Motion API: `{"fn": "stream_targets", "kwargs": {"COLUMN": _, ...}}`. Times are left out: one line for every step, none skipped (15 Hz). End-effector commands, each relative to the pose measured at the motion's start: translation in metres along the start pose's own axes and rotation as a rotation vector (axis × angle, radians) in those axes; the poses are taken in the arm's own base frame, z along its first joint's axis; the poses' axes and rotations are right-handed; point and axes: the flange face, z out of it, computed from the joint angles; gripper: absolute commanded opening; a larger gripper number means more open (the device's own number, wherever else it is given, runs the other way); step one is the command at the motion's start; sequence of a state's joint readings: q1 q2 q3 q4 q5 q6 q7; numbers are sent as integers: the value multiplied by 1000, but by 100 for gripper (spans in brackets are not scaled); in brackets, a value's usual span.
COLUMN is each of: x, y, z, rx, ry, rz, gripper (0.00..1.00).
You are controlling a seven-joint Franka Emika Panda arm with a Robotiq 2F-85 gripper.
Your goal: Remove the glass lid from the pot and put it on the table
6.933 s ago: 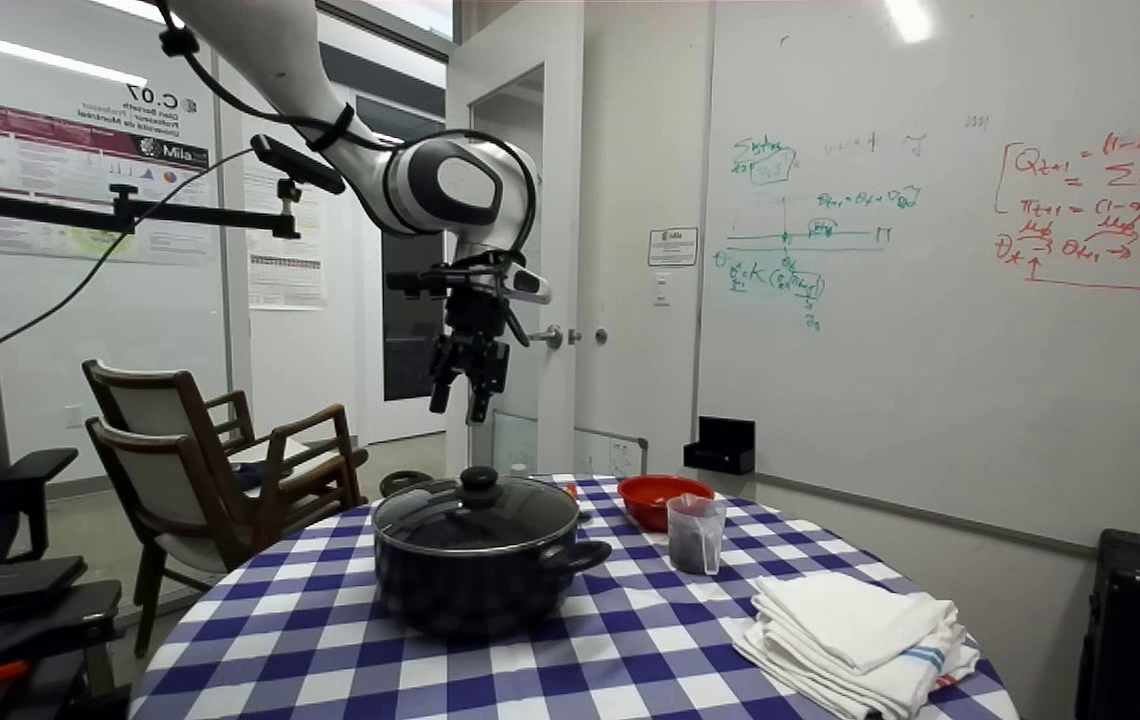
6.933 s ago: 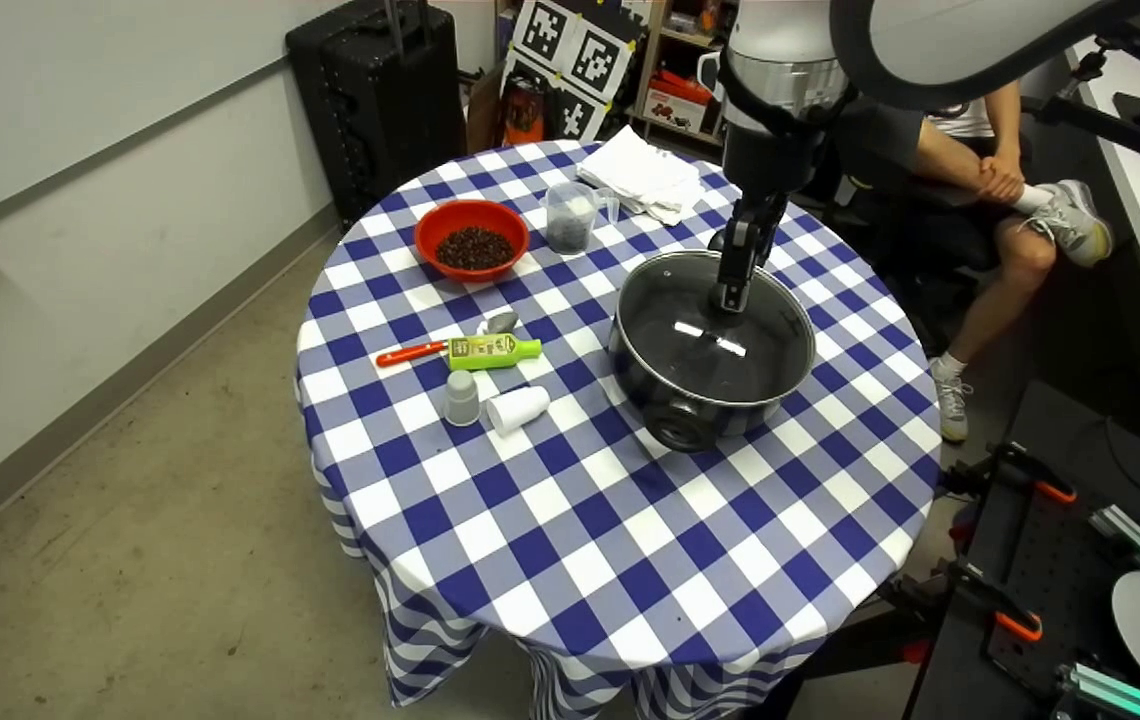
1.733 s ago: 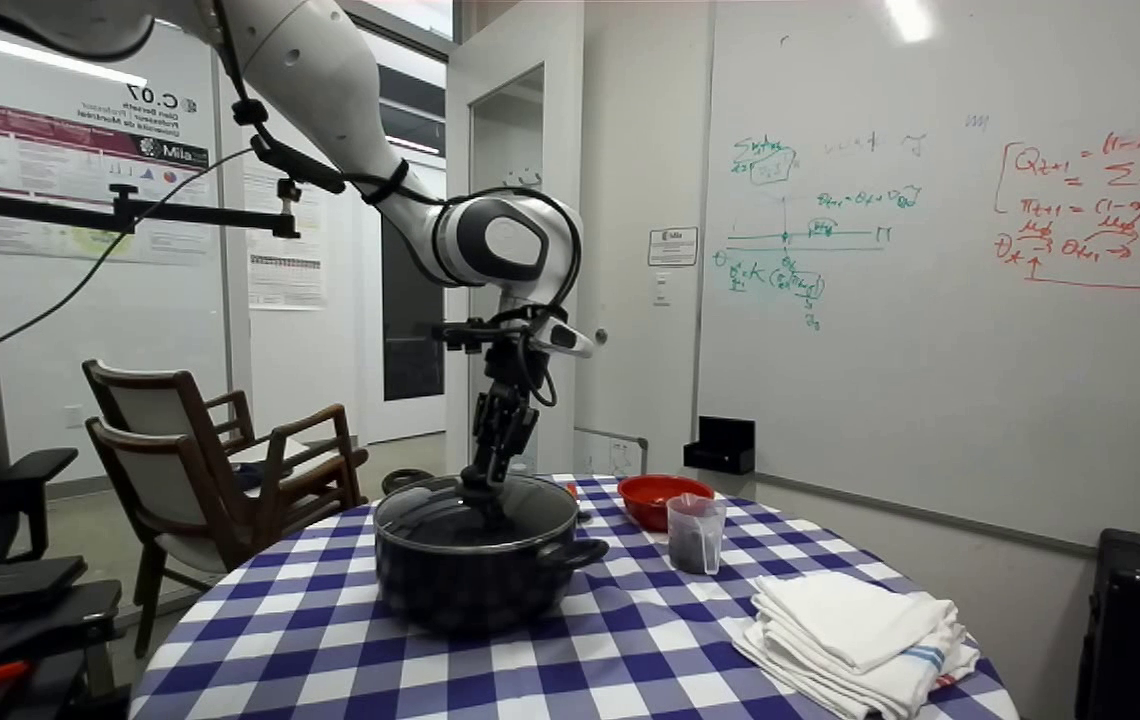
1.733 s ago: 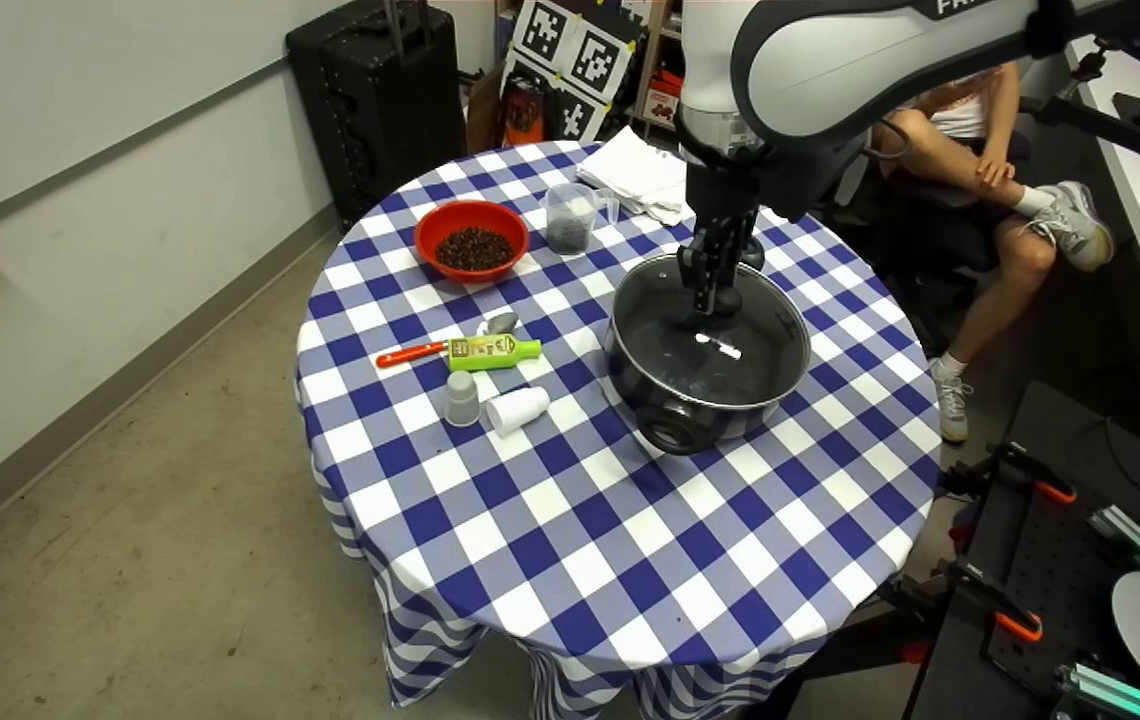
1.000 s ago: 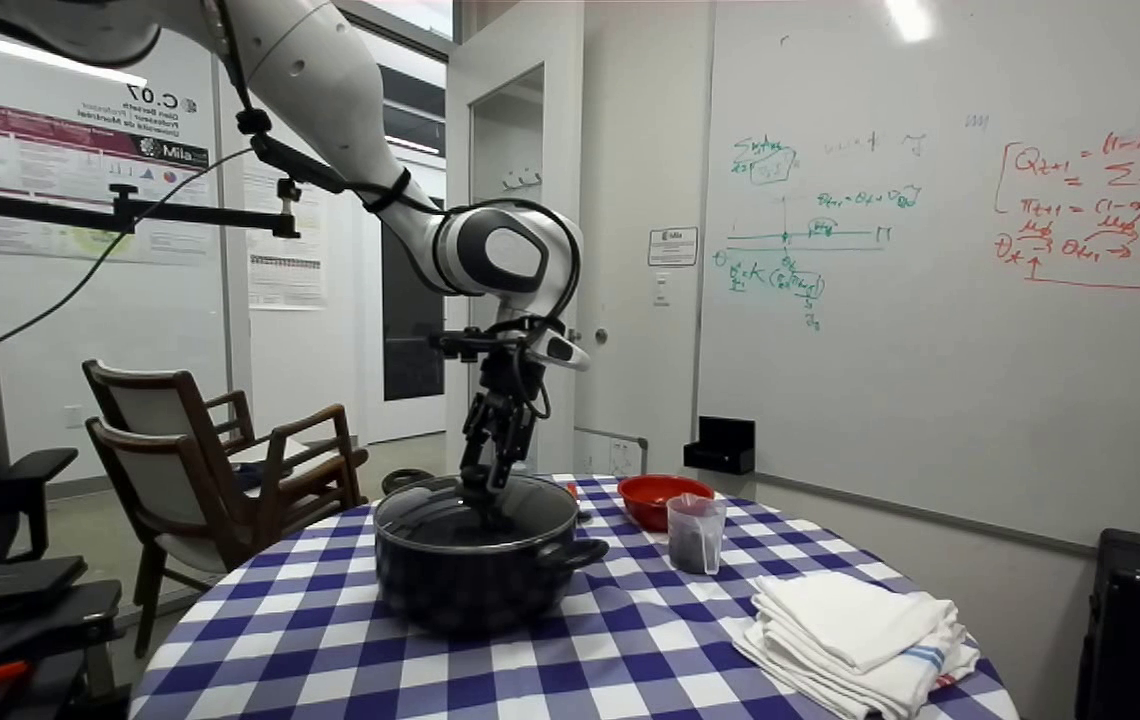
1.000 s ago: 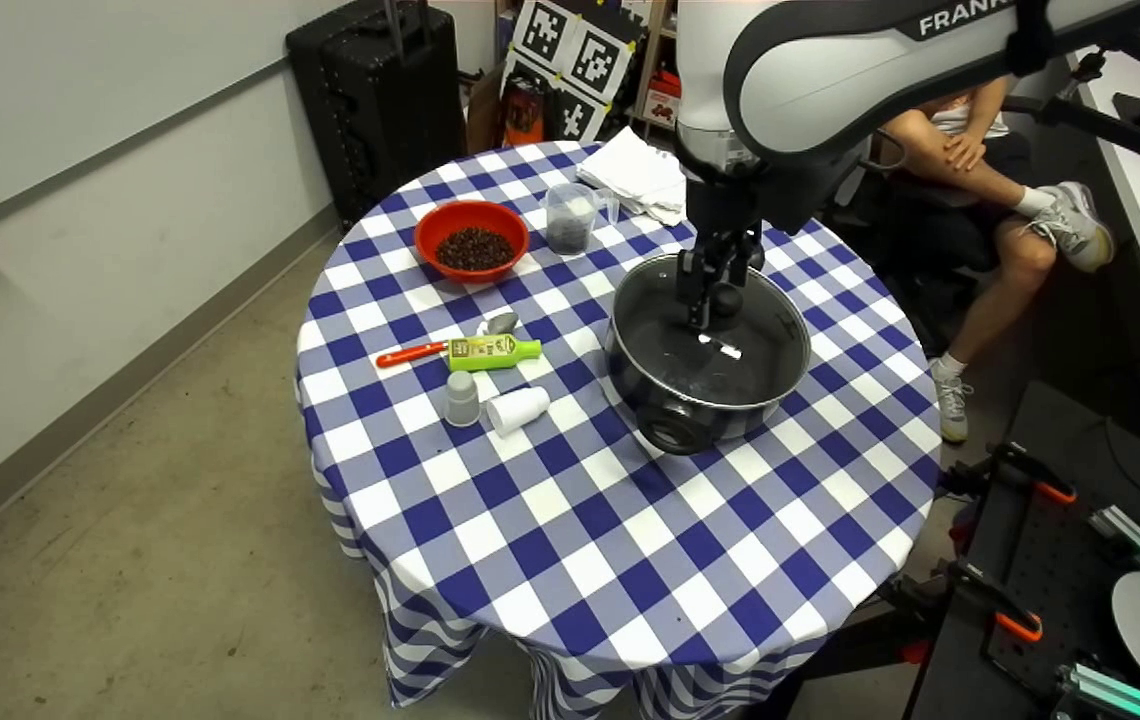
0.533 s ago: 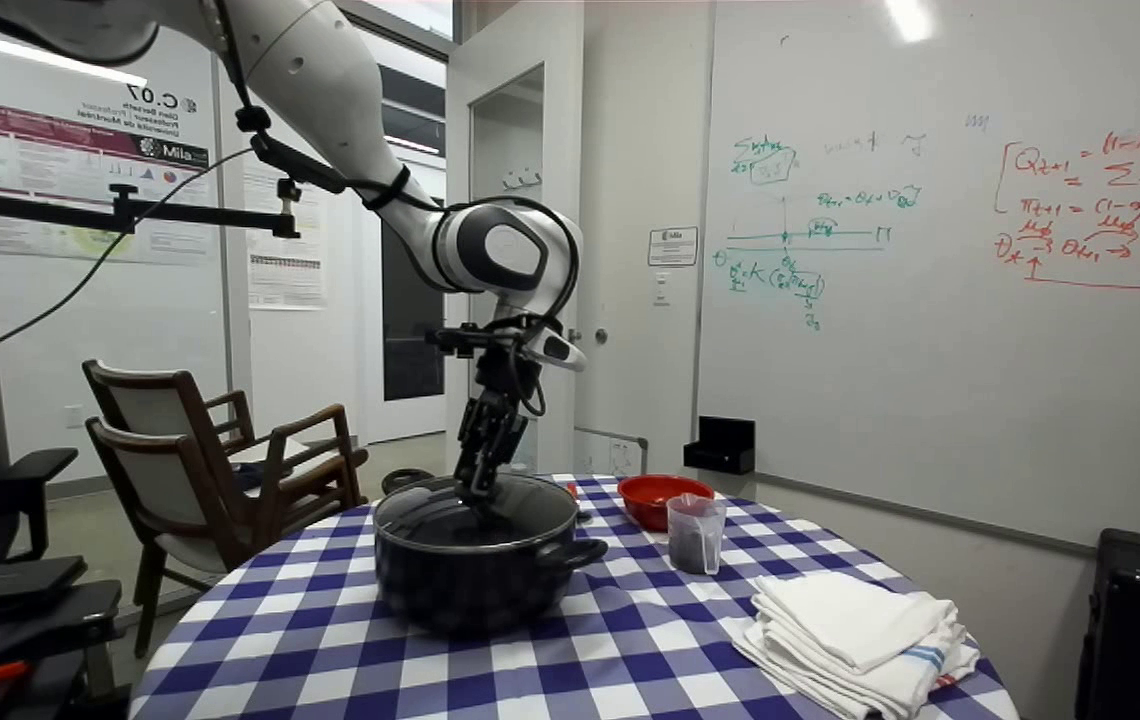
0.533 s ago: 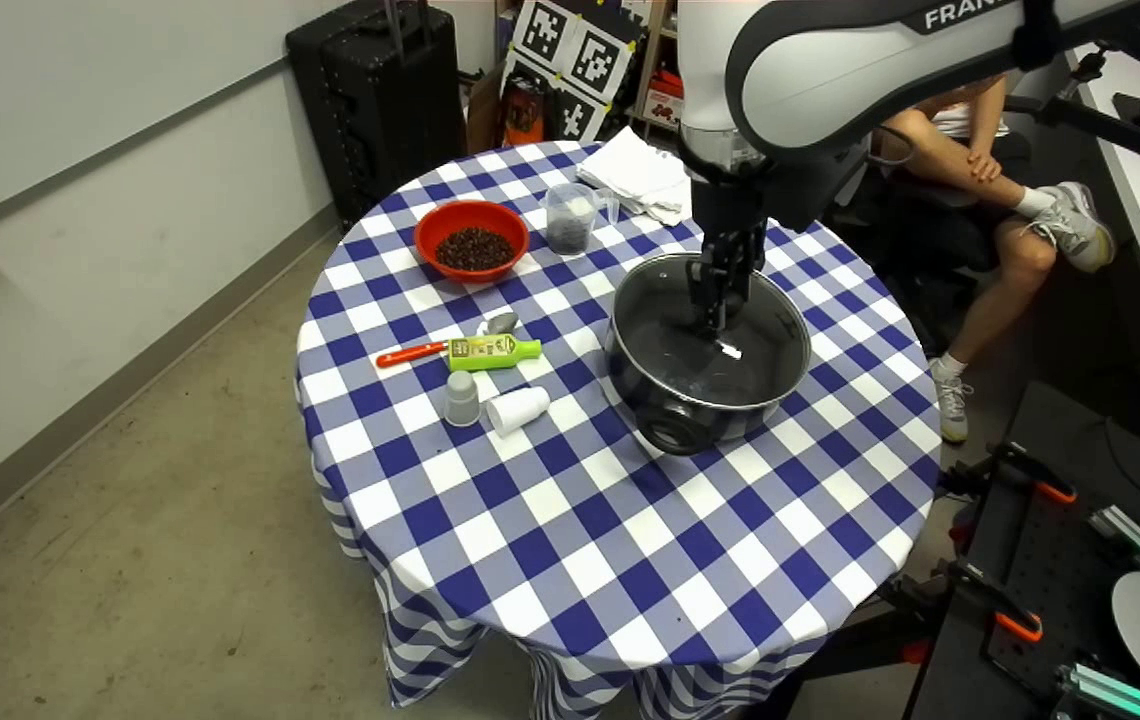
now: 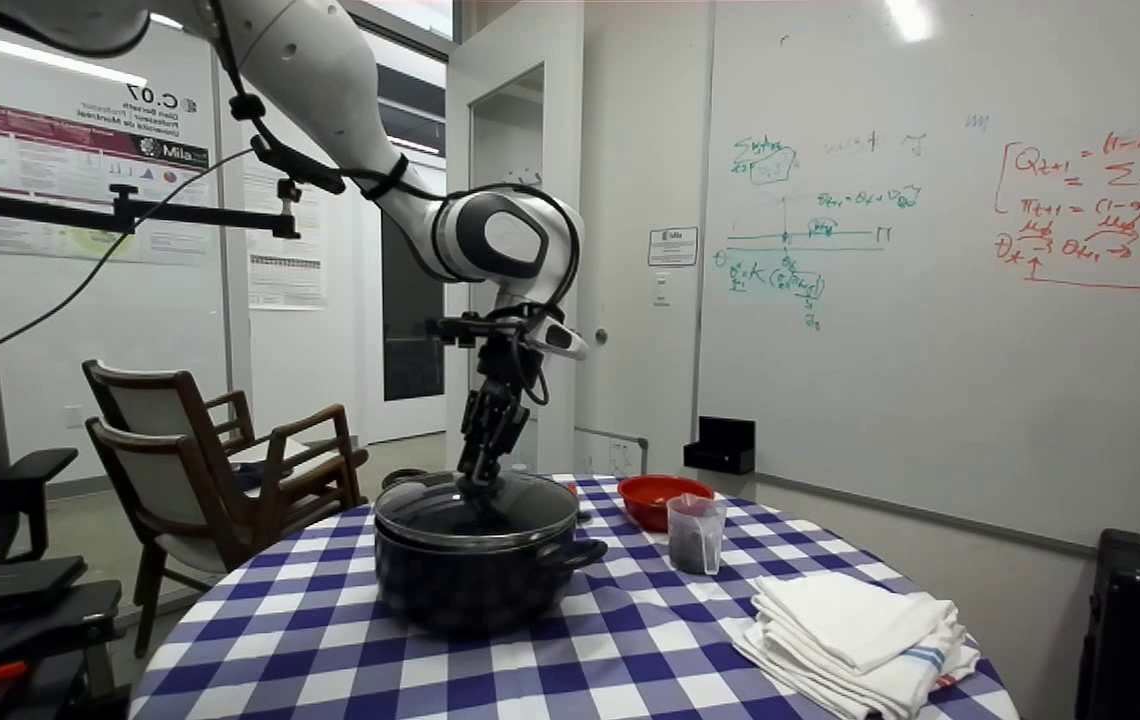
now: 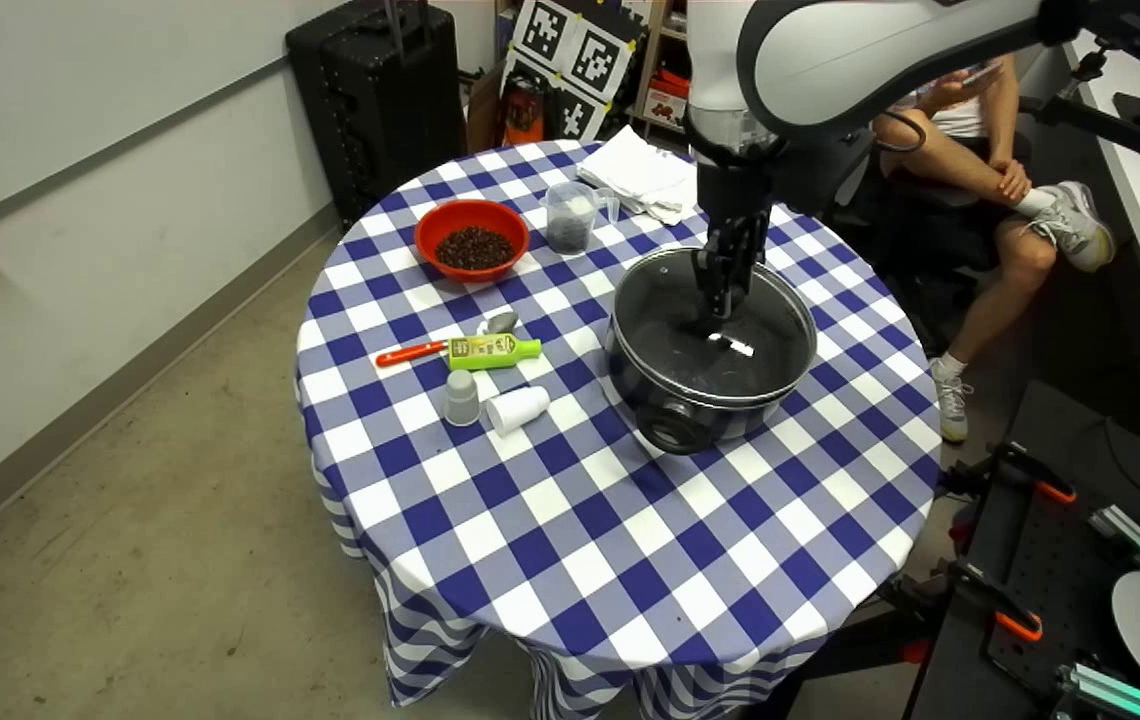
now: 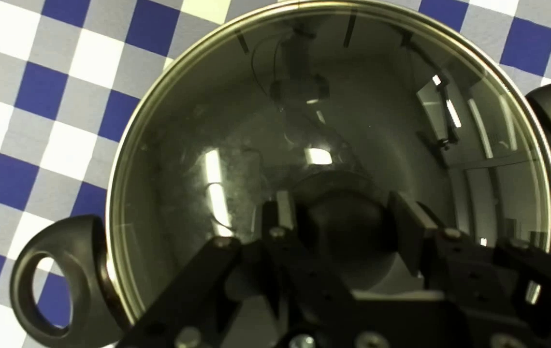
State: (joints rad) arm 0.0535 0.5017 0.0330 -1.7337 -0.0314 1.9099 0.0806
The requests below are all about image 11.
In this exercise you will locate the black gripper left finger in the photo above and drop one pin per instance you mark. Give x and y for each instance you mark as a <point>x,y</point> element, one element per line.
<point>222,296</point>

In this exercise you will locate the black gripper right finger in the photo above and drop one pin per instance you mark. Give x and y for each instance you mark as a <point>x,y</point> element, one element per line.
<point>499,291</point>

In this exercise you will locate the black cooking pot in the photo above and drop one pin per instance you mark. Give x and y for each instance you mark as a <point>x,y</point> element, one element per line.
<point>81,271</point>

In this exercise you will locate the blue white checkered tablecloth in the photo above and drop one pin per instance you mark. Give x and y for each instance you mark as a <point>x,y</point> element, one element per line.
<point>29,97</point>

